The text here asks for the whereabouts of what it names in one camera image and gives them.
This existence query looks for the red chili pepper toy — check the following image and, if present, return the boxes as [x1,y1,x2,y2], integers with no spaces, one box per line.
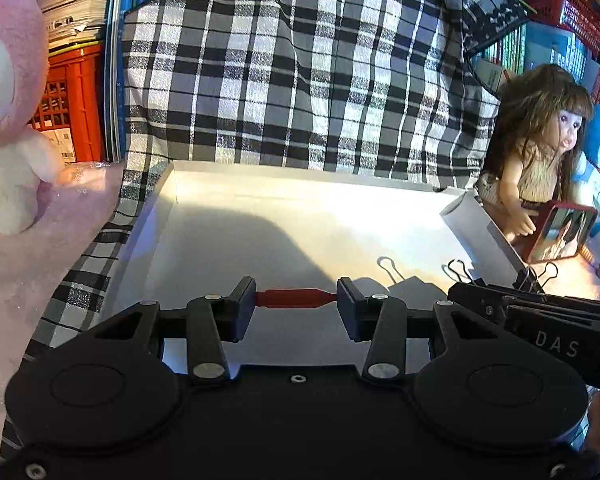
[255,288,337,310]

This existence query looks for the large black binder clip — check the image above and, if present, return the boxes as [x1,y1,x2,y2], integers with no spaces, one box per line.
[443,259,559,295]

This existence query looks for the red cased smartphone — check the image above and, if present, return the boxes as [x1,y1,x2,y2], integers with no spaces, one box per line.
[511,200,598,264]

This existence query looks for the white shallow cardboard box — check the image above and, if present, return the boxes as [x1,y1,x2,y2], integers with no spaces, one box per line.
[99,160,529,376]

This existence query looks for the brown haired doll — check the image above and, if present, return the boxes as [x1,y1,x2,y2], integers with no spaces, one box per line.
[476,64,594,240]

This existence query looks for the black white plaid cloth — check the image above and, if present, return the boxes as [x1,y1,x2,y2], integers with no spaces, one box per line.
[24,0,528,361]

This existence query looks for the red plastic crate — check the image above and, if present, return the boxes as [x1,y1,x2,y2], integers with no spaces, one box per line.
[30,42,105,164]

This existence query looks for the pink white bunny plush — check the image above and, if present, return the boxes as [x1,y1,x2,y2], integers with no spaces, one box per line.
[0,0,65,235]

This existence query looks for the red plastic basket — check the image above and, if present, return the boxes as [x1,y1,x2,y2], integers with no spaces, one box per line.
[521,0,600,56]

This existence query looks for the stack of books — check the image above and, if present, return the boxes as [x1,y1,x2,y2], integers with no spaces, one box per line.
[38,0,108,51]

